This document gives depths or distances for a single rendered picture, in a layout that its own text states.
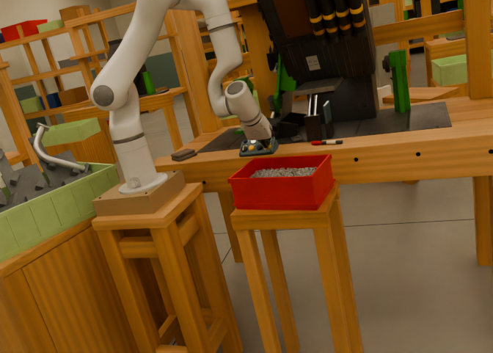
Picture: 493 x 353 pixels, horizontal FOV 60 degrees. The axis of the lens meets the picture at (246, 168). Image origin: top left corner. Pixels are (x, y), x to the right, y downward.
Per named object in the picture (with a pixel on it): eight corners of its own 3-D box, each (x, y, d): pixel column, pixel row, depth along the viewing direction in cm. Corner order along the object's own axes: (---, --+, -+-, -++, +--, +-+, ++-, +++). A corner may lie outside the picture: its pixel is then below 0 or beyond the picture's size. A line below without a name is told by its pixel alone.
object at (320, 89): (335, 93, 159) (334, 85, 158) (294, 99, 166) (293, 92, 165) (349, 75, 193) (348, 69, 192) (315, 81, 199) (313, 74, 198)
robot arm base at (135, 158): (157, 189, 153) (141, 141, 147) (110, 197, 157) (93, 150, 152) (174, 172, 170) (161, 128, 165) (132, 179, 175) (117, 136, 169)
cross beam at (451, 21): (463, 30, 193) (462, 9, 190) (210, 76, 244) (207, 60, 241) (462, 28, 197) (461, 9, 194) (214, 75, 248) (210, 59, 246)
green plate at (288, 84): (293, 103, 184) (297, 54, 176) (275, 101, 187) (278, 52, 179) (299, 97, 194) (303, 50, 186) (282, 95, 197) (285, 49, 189)
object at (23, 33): (122, 150, 688) (76, 3, 620) (7, 165, 770) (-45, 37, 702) (139, 139, 737) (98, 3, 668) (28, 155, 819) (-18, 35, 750)
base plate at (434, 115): (452, 131, 158) (452, 125, 157) (195, 157, 201) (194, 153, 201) (445, 105, 194) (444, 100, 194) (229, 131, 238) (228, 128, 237)
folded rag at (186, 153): (189, 153, 202) (188, 147, 201) (198, 155, 196) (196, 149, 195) (171, 160, 197) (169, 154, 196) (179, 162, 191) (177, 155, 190)
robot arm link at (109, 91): (125, 111, 160) (111, 120, 145) (96, 95, 159) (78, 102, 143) (188, -11, 147) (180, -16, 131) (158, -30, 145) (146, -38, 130)
